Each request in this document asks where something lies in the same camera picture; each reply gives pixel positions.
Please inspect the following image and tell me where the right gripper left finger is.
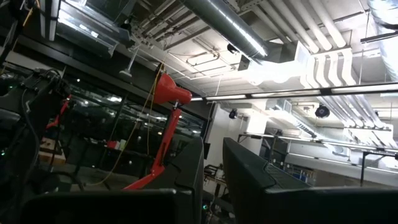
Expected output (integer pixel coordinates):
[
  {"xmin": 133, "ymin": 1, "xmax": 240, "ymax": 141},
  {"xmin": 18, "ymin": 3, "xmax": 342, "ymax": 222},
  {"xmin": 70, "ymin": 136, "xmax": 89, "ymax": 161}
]
[{"xmin": 144, "ymin": 138, "xmax": 205, "ymax": 224}]

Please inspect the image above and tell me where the shiny corrugated ventilation duct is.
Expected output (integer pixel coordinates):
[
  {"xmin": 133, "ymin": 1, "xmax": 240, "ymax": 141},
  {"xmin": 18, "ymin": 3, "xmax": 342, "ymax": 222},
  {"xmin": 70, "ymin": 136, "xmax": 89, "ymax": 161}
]
[{"xmin": 366, "ymin": 0, "xmax": 398, "ymax": 82}]

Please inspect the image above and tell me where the black rig light bar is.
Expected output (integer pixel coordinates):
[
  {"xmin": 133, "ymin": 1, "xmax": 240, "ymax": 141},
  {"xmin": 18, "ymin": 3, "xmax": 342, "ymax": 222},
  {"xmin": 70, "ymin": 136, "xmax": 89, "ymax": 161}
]
[{"xmin": 191, "ymin": 82, "xmax": 398, "ymax": 102}]

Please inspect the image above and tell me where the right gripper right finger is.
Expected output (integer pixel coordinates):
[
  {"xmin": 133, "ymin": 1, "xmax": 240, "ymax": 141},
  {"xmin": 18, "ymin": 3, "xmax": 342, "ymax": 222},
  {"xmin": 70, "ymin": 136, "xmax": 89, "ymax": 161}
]
[{"xmin": 222, "ymin": 137, "xmax": 312, "ymax": 224}]

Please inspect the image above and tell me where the smooth grey ceiling duct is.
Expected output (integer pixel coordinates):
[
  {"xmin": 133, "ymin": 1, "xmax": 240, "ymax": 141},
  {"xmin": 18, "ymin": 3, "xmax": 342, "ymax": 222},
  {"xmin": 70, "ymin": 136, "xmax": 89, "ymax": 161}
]
[{"xmin": 182, "ymin": 0, "xmax": 270, "ymax": 58}]

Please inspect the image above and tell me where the red desk lamp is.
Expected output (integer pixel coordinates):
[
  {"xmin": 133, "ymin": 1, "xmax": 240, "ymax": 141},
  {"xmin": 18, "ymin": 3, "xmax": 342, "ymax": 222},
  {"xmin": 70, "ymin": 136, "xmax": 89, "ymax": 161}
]
[{"xmin": 123, "ymin": 73, "xmax": 193, "ymax": 191}]

